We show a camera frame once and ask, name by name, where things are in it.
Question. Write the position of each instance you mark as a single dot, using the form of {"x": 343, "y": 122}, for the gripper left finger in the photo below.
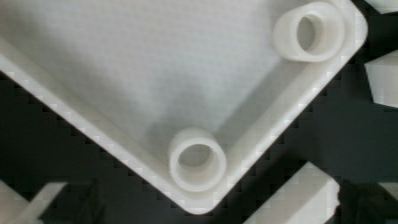
{"x": 66, "y": 204}

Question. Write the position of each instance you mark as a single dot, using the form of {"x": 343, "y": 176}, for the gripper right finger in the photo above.
{"x": 368, "y": 203}

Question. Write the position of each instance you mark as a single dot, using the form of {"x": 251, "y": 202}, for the white desk top tray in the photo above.
{"x": 180, "y": 76}

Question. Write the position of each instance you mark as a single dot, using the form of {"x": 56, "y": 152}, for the white desk leg with tag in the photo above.
{"x": 304, "y": 200}

